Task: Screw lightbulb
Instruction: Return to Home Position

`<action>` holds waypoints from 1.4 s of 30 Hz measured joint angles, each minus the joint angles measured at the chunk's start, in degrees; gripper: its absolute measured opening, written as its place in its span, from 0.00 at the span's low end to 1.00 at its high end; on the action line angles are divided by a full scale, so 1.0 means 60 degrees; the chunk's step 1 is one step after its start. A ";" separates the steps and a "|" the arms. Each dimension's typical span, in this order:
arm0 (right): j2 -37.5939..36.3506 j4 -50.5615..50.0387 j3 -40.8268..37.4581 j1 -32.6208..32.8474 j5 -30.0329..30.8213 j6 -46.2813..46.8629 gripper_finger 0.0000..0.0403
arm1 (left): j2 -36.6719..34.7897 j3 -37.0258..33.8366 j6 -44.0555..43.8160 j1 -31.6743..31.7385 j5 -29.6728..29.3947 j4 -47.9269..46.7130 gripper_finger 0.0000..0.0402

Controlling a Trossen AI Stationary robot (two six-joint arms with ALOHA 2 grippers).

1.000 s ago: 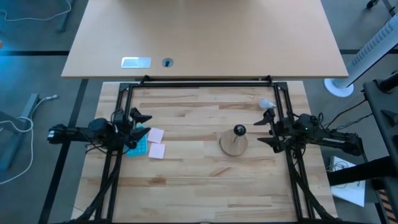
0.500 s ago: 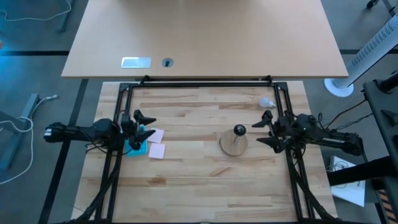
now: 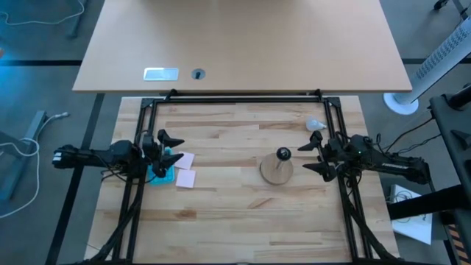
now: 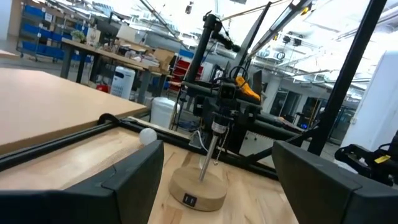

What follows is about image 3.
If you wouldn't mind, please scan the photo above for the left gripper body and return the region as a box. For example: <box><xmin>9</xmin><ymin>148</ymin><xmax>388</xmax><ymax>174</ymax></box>
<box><xmin>141</xmin><ymin>132</ymin><xmax>165</xmax><ymax>174</ymax></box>

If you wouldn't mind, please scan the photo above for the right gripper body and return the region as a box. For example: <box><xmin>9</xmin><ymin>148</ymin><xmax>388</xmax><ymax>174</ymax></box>
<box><xmin>319</xmin><ymin>138</ymin><xmax>356</xmax><ymax>174</ymax></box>

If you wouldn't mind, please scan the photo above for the white LED lightbulb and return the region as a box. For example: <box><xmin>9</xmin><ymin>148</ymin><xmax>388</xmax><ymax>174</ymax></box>
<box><xmin>305</xmin><ymin>116</ymin><xmax>327</xmax><ymax>133</ymax></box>

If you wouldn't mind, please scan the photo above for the wooden base table lamp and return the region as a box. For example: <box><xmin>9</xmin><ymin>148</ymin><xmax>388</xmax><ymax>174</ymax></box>
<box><xmin>259</xmin><ymin>146</ymin><xmax>294</xmax><ymax>186</ymax></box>

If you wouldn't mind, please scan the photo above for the teal plastic tray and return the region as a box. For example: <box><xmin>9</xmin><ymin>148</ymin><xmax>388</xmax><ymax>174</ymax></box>
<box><xmin>146</xmin><ymin>146</ymin><xmax>176</xmax><ymax>186</ymax></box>

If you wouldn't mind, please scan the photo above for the pink sticky note pad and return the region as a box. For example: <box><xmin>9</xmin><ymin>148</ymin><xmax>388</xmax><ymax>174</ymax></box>
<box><xmin>172</xmin><ymin>151</ymin><xmax>196</xmax><ymax>171</ymax></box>

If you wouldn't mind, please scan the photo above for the pink sponge pad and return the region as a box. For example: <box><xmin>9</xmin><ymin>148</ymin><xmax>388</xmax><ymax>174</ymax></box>
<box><xmin>174</xmin><ymin>168</ymin><xmax>197</xmax><ymax>189</ymax></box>

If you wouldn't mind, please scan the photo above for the white rectangular desk plate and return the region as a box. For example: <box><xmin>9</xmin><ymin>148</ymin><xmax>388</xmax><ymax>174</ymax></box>
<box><xmin>143</xmin><ymin>67</ymin><xmax>180</xmax><ymax>82</ymax></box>

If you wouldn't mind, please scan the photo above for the white paper sheet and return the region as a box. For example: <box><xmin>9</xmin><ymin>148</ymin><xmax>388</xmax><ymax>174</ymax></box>
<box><xmin>389</xmin><ymin>183</ymin><xmax>433</xmax><ymax>246</ymax></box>

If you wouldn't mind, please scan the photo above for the black stand structure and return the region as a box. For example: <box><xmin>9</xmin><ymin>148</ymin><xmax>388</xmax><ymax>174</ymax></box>
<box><xmin>386</xmin><ymin>82</ymin><xmax>471</xmax><ymax>265</ymax></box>

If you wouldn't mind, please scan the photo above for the large beige desk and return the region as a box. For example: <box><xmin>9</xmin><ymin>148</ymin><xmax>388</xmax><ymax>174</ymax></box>
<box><xmin>72</xmin><ymin>0</ymin><xmax>413</xmax><ymax>93</ymax></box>

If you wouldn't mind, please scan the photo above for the grey desk foot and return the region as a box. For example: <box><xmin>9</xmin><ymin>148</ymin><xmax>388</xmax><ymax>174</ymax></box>
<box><xmin>0</xmin><ymin>110</ymin><xmax>48</xmax><ymax>202</ymax></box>

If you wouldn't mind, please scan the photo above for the white perforated tower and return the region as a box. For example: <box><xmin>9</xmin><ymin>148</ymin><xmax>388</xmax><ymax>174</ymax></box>
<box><xmin>383</xmin><ymin>16</ymin><xmax>471</xmax><ymax>116</ymax></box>

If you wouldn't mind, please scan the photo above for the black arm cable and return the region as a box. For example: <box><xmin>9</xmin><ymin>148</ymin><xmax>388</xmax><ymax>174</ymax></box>
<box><xmin>378</xmin><ymin>116</ymin><xmax>442</xmax><ymax>156</ymax></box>

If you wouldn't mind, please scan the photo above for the black aluminium table frame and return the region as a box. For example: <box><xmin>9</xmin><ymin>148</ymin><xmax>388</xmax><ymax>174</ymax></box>
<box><xmin>84</xmin><ymin>88</ymin><xmax>402</xmax><ymax>265</ymax></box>

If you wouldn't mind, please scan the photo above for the white floor cable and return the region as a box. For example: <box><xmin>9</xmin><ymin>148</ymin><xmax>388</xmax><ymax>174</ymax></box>
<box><xmin>0</xmin><ymin>0</ymin><xmax>86</xmax><ymax>27</ymax></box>
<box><xmin>0</xmin><ymin>111</ymin><xmax>71</xmax><ymax>220</ymax></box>

